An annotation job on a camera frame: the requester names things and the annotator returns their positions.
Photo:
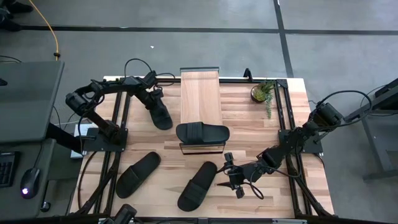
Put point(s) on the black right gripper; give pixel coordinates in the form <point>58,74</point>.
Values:
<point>245,174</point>

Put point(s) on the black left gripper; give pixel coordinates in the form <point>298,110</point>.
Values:
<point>150,96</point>

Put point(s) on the black rubber slide sandal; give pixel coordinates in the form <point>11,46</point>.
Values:
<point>138,174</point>
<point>197,186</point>
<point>205,133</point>
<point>163,119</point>

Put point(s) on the wooden shelf with black frame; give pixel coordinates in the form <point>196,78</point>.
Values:
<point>200,99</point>

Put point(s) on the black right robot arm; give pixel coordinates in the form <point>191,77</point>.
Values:
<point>295,140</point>

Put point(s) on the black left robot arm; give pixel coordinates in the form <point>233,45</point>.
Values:
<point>109,87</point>

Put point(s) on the small potted green plant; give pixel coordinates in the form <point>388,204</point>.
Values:
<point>261,91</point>

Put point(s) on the grey metal stand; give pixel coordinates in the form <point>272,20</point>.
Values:
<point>373,137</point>

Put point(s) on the black computer mouse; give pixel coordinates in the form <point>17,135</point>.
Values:
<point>30,183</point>

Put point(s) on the small black object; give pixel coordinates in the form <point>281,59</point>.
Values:
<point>3,82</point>

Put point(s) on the black caster wheel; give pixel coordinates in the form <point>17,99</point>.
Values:
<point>46,207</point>

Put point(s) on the black keyboard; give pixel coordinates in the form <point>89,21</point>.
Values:
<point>6,169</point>

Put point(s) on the person's foot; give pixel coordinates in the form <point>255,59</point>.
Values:
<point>7,24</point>
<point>18,7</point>

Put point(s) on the grey side desk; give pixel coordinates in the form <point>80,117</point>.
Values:
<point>12,205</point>

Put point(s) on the silver metal bracket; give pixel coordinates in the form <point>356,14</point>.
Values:
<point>289,221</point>
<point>107,221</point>

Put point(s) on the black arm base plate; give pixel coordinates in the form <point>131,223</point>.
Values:
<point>96,144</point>
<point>312,146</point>

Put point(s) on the black frame clamp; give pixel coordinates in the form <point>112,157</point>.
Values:
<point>247,75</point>

